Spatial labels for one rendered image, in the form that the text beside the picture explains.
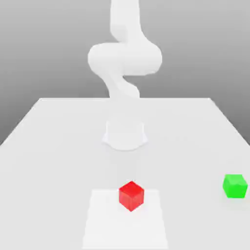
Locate small green cube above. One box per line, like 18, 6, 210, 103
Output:
222, 174, 249, 199

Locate small red cube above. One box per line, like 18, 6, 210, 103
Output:
118, 181, 145, 212

